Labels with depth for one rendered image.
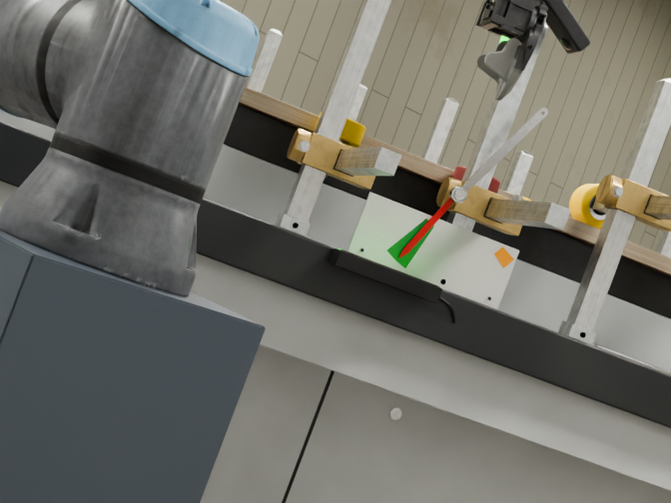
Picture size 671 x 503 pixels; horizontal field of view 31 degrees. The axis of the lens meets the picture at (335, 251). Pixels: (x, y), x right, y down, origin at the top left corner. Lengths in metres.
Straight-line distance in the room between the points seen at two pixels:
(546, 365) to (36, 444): 1.08
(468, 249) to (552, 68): 6.06
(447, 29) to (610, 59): 1.49
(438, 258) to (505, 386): 0.24
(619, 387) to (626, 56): 6.55
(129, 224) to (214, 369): 0.15
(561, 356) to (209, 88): 1.01
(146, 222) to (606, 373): 1.08
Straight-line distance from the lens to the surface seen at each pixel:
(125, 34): 1.12
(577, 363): 1.99
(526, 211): 1.76
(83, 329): 1.04
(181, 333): 1.09
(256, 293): 1.88
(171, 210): 1.11
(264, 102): 2.04
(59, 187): 1.11
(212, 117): 1.12
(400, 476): 2.18
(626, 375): 2.02
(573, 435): 2.05
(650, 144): 2.04
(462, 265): 1.92
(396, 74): 7.05
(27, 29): 1.23
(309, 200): 1.86
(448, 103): 3.06
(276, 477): 2.14
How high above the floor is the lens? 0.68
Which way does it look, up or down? 1 degrees up
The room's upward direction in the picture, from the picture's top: 21 degrees clockwise
